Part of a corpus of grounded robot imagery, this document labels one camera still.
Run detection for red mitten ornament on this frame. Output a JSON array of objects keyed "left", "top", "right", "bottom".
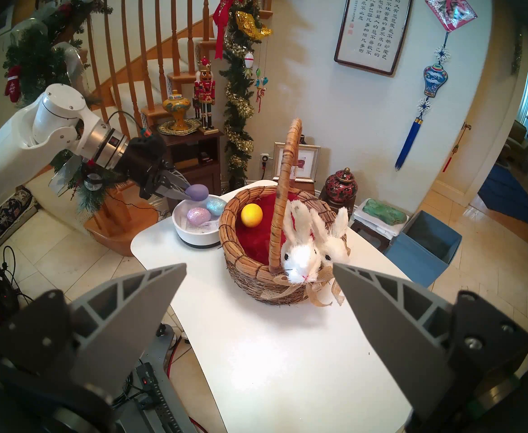
[{"left": 5, "top": 65, "right": 22, "bottom": 103}]

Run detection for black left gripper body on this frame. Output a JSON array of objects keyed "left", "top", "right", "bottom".
[{"left": 130, "top": 158, "right": 171, "bottom": 201}]

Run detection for folded white towels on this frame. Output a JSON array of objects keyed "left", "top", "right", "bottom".
[{"left": 352, "top": 204, "right": 411, "bottom": 241}]

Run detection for wicker basket with handle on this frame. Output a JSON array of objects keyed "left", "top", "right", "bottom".
[{"left": 219, "top": 118, "right": 351, "bottom": 307}]

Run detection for colourful hanging ornaments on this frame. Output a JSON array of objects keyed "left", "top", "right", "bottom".
[{"left": 254, "top": 69, "right": 269, "bottom": 113}]

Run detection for red fabric basket lining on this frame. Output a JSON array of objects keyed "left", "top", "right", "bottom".
[{"left": 235, "top": 192, "right": 298, "bottom": 266}]

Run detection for red tassel charm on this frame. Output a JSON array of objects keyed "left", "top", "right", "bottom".
[{"left": 442, "top": 122, "right": 472, "bottom": 173}]

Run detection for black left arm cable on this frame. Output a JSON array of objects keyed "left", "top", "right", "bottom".
[{"left": 106, "top": 110, "right": 149, "bottom": 137}]

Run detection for blue fabric storage bin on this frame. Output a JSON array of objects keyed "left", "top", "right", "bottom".
[{"left": 383, "top": 210, "right": 463, "bottom": 288}]

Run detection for yellow cloisonne urn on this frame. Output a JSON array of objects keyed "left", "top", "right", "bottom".
[{"left": 162, "top": 90, "right": 191, "bottom": 131}]

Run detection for pink glitter easter egg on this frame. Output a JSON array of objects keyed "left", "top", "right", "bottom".
[{"left": 186, "top": 207, "right": 212, "bottom": 226}]

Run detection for red nutcracker figure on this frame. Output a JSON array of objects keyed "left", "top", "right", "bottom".
[{"left": 193, "top": 57, "right": 219, "bottom": 135}]

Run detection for small framed red picture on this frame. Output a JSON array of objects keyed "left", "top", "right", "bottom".
[{"left": 271, "top": 142, "right": 321, "bottom": 183}]

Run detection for white round bowl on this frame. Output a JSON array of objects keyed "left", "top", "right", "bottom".
[{"left": 172, "top": 194, "right": 228, "bottom": 249}]

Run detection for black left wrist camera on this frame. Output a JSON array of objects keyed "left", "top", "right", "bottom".
[{"left": 126, "top": 132, "right": 167, "bottom": 161}]

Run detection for red ribbon bow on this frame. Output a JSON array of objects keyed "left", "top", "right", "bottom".
[{"left": 213, "top": 0, "right": 250, "bottom": 60}]

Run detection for blue floor rug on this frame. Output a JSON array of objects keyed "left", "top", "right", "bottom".
[{"left": 478, "top": 164, "right": 528, "bottom": 232}]

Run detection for gold fish ornament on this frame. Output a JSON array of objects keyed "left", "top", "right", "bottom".
[{"left": 236, "top": 11, "right": 273, "bottom": 39}]

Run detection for small dark floral rug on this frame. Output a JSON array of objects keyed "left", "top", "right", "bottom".
[{"left": 0, "top": 187, "right": 37, "bottom": 248}]

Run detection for green banister garland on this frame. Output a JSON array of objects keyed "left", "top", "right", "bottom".
[{"left": 2, "top": 0, "right": 125, "bottom": 214}]

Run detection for white plush bunny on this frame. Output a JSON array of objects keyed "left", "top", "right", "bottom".
[
  {"left": 280, "top": 200, "right": 321, "bottom": 285},
  {"left": 310, "top": 207, "right": 351, "bottom": 268}
]

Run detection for black power strip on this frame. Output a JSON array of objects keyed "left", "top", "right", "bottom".
[{"left": 135, "top": 362, "right": 174, "bottom": 433}]

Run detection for green jade stone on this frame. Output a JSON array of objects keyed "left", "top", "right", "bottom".
[{"left": 362, "top": 198, "right": 408, "bottom": 226}]

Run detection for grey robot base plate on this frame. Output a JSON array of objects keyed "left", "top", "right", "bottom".
[{"left": 115, "top": 324, "right": 197, "bottom": 433}]

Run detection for black cable bundle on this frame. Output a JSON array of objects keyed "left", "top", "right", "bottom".
[{"left": 111, "top": 371, "right": 156, "bottom": 410}]

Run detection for dark wooden side table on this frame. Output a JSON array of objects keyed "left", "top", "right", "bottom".
[{"left": 156, "top": 129, "right": 224, "bottom": 196}]

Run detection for green garland with gold tinsel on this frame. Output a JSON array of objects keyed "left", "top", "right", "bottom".
[{"left": 219, "top": 0, "right": 273, "bottom": 191}]

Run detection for red diamond fu decoration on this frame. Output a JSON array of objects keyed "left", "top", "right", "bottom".
[{"left": 425, "top": 0, "right": 478, "bottom": 32}]

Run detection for beige armchair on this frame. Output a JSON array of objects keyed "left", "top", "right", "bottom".
[{"left": 505, "top": 120, "right": 528, "bottom": 164}]

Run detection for silver tinsel doorway garland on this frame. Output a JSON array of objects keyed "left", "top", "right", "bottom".
[{"left": 511, "top": 28, "right": 524, "bottom": 74}]

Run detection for yellow easter egg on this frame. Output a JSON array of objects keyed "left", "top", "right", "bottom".
[{"left": 240, "top": 203, "right": 263, "bottom": 228}]

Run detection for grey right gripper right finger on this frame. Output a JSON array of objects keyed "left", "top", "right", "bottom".
[{"left": 333, "top": 263, "right": 528, "bottom": 423}]

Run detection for wooden stair banister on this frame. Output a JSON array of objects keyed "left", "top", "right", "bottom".
[{"left": 81, "top": 0, "right": 307, "bottom": 257}]

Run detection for red ceramic lidded jar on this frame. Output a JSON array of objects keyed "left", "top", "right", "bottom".
[{"left": 325, "top": 167, "right": 358, "bottom": 204}]

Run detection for framed calligraphy scroll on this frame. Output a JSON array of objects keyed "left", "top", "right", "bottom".
[{"left": 334, "top": 0, "right": 415, "bottom": 76}]

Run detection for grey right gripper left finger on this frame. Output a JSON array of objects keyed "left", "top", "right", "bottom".
[{"left": 0, "top": 263, "right": 188, "bottom": 399}]

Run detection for blue vase hanging with tassel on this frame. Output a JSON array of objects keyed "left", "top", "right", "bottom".
[{"left": 395, "top": 32, "right": 449, "bottom": 172}]

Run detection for ornate decorative plate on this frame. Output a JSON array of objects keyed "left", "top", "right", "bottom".
[{"left": 157, "top": 119, "right": 201, "bottom": 136}]

